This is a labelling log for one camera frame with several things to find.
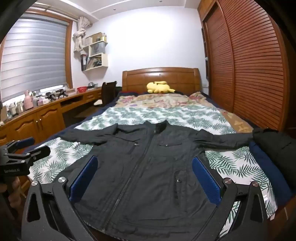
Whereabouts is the navy folded garment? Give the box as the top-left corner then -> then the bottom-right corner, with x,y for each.
248,140 -> 294,207

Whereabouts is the white wall shelf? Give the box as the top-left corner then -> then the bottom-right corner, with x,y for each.
80,32 -> 109,72

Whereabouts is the yellow plush toy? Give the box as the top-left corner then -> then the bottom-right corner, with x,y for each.
146,81 -> 175,94

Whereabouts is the cluster of small bottles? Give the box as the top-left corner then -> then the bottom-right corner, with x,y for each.
6,93 -> 50,117

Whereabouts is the dark wooden chair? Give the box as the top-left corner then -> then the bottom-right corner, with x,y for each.
92,81 -> 117,107

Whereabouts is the beige tied curtain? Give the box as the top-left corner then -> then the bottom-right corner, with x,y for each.
73,16 -> 93,53

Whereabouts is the bed with leaf-print sheet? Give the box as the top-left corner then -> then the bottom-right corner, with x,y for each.
28,105 -> 278,239

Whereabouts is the grey window blind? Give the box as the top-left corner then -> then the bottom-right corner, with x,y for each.
0,17 -> 70,102

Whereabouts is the wooden desk cabinet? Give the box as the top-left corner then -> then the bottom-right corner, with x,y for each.
0,87 -> 103,149

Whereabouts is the pink bottle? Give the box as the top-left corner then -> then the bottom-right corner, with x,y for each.
24,90 -> 34,109

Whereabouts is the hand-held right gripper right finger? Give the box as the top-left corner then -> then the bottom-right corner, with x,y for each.
191,156 -> 275,241

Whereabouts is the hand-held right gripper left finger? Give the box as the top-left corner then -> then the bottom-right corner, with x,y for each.
21,155 -> 99,241

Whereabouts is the wooden headboard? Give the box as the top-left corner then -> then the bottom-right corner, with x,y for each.
122,67 -> 201,93

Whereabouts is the louvered wooden wardrobe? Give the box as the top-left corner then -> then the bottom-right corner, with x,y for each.
198,0 -> 292,132

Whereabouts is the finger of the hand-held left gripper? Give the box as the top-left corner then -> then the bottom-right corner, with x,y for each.
22,146 -> 51,163
5,137 -> 35,153

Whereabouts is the black folded garment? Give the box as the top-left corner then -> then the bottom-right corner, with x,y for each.
252,127 -> 296,186

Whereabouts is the floral quilt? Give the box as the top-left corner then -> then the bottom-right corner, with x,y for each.
114,91 -> 253,133

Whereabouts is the black zip jacket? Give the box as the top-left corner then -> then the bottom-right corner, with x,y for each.
60,120 -> 257,234

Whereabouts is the person's left hand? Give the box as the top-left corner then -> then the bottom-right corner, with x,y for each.
7,177 -> 23,209

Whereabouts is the black metal stand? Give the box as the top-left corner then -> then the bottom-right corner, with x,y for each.
45,89 -> 70,101

